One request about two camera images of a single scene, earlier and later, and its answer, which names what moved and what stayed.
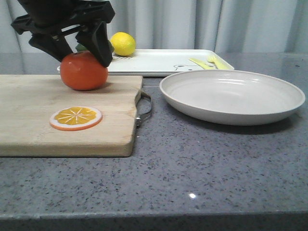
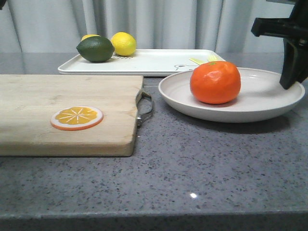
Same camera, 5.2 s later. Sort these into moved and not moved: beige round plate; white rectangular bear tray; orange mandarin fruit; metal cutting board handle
Moved: orange mandarin fruit
Not moved: metal cutting board handle; beige round plate; white rectangular bear tray
